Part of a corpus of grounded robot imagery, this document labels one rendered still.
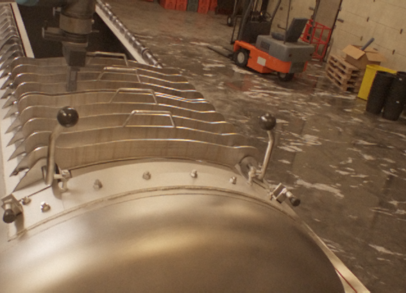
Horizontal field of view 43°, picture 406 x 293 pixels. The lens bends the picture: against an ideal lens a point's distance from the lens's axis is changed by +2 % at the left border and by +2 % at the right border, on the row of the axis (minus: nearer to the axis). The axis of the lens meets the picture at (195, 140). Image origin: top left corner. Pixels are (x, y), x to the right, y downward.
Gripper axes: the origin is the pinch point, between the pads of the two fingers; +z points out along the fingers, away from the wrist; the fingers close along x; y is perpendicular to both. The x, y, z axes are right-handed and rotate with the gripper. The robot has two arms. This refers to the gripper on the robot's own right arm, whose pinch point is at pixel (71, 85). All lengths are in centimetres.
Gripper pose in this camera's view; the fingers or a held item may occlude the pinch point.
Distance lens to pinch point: 163.5
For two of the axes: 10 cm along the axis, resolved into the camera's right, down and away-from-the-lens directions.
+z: -1.8, 9.0, 4.0
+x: -3.5, -4.4, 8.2
